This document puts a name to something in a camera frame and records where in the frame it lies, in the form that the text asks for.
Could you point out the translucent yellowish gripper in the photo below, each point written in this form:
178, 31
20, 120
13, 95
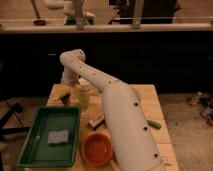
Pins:
67, 88

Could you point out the yellow banana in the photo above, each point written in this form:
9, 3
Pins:
60, 95

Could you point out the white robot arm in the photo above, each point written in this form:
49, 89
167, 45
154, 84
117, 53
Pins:
133, 142

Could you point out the red orange bowl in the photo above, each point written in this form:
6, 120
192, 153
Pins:
97, 149

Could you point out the small dark cup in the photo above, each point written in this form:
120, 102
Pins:
66, 100

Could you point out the blue grey sponge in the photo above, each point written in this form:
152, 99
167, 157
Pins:
58, 137

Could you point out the black chair base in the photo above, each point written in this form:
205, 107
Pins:
10, 123

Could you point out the green white object on counter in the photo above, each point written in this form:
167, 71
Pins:
86, 19

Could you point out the green plastic tray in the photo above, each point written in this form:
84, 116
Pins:
37, 153

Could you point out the green pepper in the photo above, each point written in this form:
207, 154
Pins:
154, 124

